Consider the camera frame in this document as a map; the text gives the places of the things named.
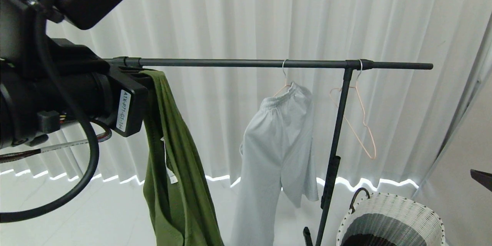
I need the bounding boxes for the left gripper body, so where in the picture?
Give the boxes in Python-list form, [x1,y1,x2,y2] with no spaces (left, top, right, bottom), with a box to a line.
[0,38,149,150]

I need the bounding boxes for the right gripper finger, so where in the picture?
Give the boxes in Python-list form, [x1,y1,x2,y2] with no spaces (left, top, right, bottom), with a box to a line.
[470,169,492,192]

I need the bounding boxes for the pink clothes hanger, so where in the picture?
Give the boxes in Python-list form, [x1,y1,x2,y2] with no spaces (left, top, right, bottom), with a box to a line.
[329,60,377,160]
[273,60,293,98]

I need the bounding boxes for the green garment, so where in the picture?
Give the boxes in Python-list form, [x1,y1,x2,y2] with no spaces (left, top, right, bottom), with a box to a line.
[142,70,225,246]

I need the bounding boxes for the pale grey shorts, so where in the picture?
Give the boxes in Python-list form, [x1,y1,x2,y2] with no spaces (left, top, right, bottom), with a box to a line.
[231,81,319,246]

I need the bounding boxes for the white laundry basket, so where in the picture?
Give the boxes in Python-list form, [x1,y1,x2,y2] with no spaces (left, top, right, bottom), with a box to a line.
[336,188,446,246]

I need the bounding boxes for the black clothes rack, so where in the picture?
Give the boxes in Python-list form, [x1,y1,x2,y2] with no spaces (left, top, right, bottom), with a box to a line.
[104,57,434,246]

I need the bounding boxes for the white curtain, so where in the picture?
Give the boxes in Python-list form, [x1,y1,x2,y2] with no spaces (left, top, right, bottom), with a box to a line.
[0,0,492,196]

